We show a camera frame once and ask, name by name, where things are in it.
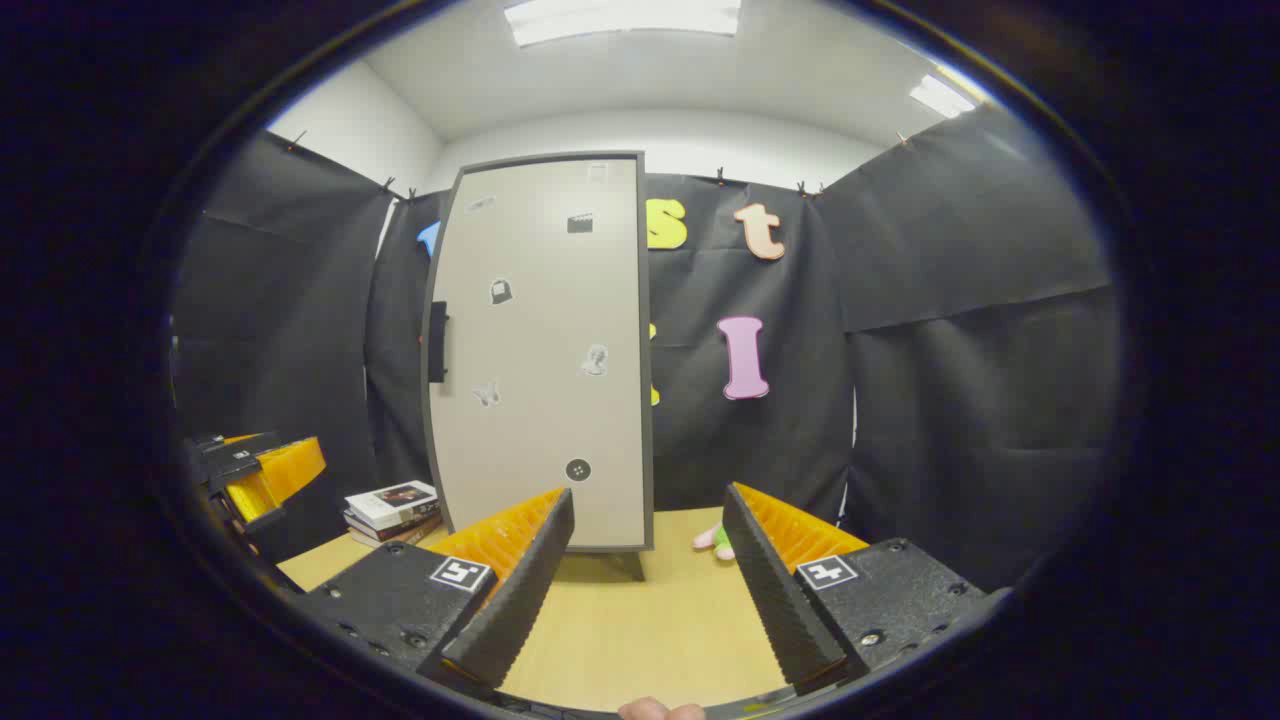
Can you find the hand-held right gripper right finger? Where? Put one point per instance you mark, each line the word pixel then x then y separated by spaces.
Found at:
pixel 775 600

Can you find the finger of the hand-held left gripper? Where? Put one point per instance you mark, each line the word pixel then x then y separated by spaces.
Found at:
pixel 285 470

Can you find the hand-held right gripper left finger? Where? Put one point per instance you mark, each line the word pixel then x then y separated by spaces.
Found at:
pixel 520 600

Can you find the grey cabinet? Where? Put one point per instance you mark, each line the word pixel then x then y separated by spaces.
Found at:
pixel 632 566

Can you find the beige cabinet door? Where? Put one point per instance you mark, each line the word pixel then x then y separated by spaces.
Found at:
pixel 540 350

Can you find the pink green plush toy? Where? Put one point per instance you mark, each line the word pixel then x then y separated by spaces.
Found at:
pixel 715 542

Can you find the dark cover book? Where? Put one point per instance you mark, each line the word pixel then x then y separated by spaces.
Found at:
pixel 375 532

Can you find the white cover book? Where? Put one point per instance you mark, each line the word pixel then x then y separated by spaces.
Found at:
pixel 390 503

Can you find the black backdrop cloth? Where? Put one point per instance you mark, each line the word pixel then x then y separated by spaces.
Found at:
pixel 950 400

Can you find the small ceiling light panel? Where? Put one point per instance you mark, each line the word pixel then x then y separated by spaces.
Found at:
pixel 940 96

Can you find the large ceiling light panel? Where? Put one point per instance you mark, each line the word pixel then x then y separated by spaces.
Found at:
pixel 620 18

